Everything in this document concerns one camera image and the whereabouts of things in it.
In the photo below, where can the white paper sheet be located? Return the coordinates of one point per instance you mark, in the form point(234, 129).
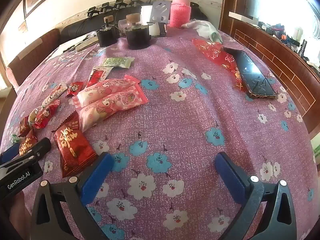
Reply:
point(58, 51)

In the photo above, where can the large red snack packet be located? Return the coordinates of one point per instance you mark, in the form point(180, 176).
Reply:
point(72, 150)
point(70, 123)

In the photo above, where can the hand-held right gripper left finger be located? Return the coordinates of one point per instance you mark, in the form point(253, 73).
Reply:
point(97, 175)

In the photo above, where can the purple floral tablecloth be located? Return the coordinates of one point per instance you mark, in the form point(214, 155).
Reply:
point(190, 120)

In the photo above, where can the wooden sideboard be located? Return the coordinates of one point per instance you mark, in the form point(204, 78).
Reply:
point(275, 62)

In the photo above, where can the large black cork-lid jar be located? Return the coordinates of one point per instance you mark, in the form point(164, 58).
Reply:
point(137, 37)

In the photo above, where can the person's left hand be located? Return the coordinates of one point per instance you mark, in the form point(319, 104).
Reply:
point(20, 215)

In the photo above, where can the red white sachet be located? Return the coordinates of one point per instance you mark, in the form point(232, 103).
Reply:
point(96, 77)

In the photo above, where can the small red candy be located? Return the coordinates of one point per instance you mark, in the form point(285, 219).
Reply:
point(24, 126)
point(74, 88)

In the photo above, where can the green snack packet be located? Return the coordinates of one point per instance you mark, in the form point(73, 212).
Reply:
point(117, 62)

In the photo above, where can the small clear container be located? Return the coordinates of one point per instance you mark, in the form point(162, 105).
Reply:
point(122, 26)

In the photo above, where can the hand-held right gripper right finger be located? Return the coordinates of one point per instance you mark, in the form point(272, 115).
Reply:
point(230, 177)

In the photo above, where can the red plastic bag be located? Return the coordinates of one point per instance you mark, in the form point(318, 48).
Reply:
point(212, 52)

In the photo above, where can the window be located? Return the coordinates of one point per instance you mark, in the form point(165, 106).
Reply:
point(287, 0)

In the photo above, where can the red yellow candy bar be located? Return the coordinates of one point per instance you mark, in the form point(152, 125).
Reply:
point(26, 142)

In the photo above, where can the green clear candy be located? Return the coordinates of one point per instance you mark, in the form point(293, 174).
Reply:
point(14, 138)

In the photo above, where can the black leather sofa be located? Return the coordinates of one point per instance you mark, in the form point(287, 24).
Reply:
point(75, 28)

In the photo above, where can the brown notebook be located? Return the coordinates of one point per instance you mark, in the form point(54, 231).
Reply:
point(86, 43)

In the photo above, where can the black device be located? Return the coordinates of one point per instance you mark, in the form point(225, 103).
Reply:
point(106, 7)
point(120, 3)
point(136, 0)
point(92, 12)

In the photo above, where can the brown wall plaque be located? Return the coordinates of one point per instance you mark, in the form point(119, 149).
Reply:
point(23, 26)

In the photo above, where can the small black cork-lid jar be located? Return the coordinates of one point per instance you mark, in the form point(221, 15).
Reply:
point(107, 37)

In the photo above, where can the red twisted-end candy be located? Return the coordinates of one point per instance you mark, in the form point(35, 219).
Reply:
point(46, 115)

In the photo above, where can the pink knit-sleeved thermos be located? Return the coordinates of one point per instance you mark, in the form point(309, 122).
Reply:
point(180, 12)

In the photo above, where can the white cloth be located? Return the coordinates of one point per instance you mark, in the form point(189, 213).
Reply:
point(202, 28)

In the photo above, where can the black pen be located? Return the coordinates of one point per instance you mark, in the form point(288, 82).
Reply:
point(72, 47)

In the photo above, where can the pink snack packet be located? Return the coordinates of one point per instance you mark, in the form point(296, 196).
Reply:
point(107, 92)
point(100, 113)

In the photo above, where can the brown armchair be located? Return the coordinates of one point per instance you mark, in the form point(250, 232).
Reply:
point(37, 52)

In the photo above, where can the long white red candy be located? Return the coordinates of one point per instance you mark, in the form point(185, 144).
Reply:
point(55, 93)

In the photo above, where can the black smartphone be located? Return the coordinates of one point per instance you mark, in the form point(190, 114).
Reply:
point(252, 72)

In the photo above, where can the grey phone stand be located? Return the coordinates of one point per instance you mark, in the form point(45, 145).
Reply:
point(160, 11)

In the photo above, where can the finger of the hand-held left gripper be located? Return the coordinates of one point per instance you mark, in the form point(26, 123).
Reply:
point(37, 148)
point(8, 153)

